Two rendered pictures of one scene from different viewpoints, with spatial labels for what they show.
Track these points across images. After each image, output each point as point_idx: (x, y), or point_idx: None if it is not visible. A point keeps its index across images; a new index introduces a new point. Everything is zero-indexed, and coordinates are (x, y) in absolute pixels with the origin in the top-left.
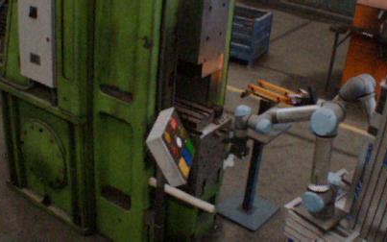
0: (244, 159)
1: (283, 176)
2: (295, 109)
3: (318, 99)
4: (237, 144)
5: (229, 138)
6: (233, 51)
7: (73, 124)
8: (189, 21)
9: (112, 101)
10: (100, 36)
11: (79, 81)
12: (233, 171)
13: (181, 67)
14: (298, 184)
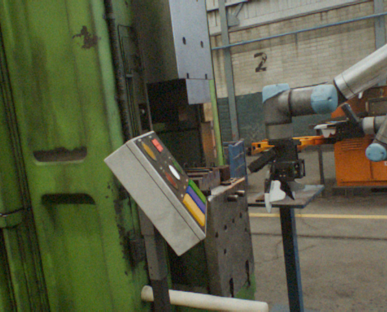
0: (265, 272)
1: (324, 278)
2: (374, 54)
3: (362, 118)
4: (280, 158)
5: (261, 156)
6: None
7: (2, 234)
8: (151, 14)
9: (56, 168)
10: (17, 67)
11: None
12: (258, 286)
13: (155, 102)
14: (350, 284)
